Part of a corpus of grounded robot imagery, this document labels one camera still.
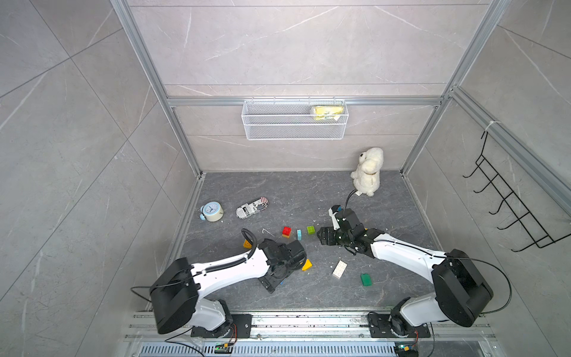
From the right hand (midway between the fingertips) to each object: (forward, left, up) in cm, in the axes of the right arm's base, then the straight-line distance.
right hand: (325, 233), depth 88 cm
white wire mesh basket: (+46, +11, +23) cm, 53 cm away
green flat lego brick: (-16, -15, -7) cm, 23 cm away
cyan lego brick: (+2, +11, -4) cm, 11 cm away
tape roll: (+14, +50, -3) cm, 52 cm away
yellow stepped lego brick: (-11, +8, -6) cm, 15 cm away
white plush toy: (+29, -23, +2) cm, 37 cm away
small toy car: (+15, +34, -4) cm, 37 cm away
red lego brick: (+3, +16, -4) cm, 17 cm away
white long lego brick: (-13, -5, -6) cm, 15 cm away
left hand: (-14, +14, -1) cm, 20 cm away
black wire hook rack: (-10, -53, +26) cm, 60 cm away
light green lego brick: (+4, +5, -5) cm, 9 cm away
